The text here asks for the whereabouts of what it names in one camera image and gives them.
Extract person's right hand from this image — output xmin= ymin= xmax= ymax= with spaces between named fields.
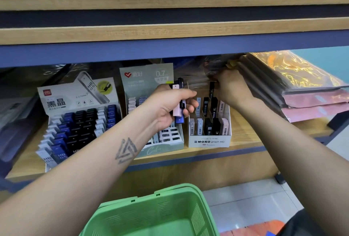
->
xmin=209 ymin=68 xmax=255 ymax=112

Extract dark plastic-wrapped packs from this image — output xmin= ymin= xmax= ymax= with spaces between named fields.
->
xmin=174 ymin=50 xmax=349 ymax=123

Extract colourful printed mat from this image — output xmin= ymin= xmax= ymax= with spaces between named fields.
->
xmin=220 ymin=220 xmax=285 ymax=236

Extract person's left forearm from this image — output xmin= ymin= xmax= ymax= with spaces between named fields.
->
xmin=0 ymin=118 xmax=156 ymax=236

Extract stack of wrapped paper packs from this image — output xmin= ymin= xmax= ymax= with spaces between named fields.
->
xmin=0 ymin=67 xmax=66 ymax=163

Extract person's left hand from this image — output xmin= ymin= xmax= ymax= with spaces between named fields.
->
xmin=139 ymin=84 xmax=200 ymax=134

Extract green plastic basket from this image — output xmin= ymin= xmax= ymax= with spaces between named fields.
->
xmin=79 ymin=183 xmax=220 ymax=236

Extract lead case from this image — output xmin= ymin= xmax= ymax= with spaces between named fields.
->
xmin=208 ymin=80 xmax=217 ymax=104

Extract clear plastic display box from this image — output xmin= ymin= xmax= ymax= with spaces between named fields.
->
xmin=188 ymin=78 xmax=233 ymax=148

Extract person's right forearm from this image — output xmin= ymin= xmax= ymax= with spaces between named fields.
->
xmin=237 ymin=99 xmax=349 ymax=236

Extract white display box red label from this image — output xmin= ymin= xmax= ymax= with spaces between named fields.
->
xmin=37 ymin=71 xmax=122 ymax=172

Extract pale green display box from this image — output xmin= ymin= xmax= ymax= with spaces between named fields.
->
xmin=120 ymin=62 xmax=185 ymax=158

